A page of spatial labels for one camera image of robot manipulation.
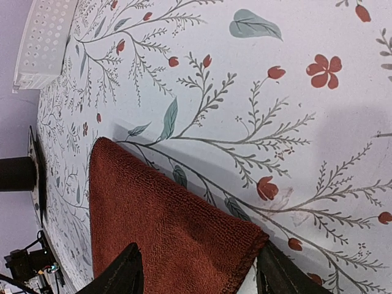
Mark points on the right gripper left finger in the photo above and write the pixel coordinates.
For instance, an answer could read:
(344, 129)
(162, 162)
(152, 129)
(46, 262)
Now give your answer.
(123, 276)

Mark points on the white perforated plastic basket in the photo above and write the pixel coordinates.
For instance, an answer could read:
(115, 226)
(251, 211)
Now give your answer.
(43, 43)

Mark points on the floral patterned table mat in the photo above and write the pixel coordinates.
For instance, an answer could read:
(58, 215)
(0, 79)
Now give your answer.
(278, 112)

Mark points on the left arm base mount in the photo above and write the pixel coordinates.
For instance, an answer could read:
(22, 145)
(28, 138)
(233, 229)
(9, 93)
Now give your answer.
(34, 269)

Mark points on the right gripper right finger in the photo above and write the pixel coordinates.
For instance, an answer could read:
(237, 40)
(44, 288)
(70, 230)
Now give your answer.
(276, 273)

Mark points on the dark red towel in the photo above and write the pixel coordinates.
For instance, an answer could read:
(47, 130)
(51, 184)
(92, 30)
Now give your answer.
(187, 245)

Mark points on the black cylindrical cup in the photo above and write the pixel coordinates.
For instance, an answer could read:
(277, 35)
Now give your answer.
(17, 174)

